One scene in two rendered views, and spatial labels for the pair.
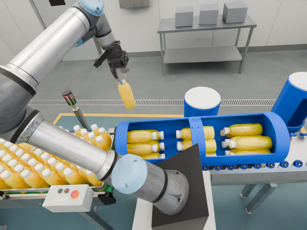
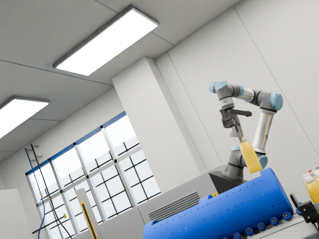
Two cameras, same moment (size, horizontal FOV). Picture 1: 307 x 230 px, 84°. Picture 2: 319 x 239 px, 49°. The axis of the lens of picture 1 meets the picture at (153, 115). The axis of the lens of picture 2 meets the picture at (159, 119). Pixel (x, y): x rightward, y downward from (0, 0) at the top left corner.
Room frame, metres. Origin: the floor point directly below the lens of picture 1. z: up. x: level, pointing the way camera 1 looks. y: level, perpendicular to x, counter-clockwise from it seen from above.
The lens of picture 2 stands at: (2.81, 0.11, 1.25)
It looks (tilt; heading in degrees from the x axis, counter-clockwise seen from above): 14 degrees up; 190
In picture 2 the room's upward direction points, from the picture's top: 25 degrees counter-clockwise
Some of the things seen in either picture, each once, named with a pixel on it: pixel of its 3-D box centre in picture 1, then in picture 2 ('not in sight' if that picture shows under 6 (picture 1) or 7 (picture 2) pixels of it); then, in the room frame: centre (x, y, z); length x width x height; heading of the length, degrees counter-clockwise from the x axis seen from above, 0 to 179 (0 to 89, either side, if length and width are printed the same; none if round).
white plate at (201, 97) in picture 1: (202, 97); not in sight; (1.04, -0.41, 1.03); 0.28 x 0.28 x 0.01
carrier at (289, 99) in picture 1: (285, 119); not in sight; (1.04, -1.28, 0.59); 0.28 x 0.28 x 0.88
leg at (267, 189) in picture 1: (258, 199); not in sight; (0.45, -0.78, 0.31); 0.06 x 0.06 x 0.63; 84
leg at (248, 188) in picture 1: (252, 182); not in sight; (0.59, -0.80, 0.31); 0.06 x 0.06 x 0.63; 84
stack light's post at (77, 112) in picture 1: (98, 148); not in sight; (1.04, 0.59, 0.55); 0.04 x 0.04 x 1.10; 84
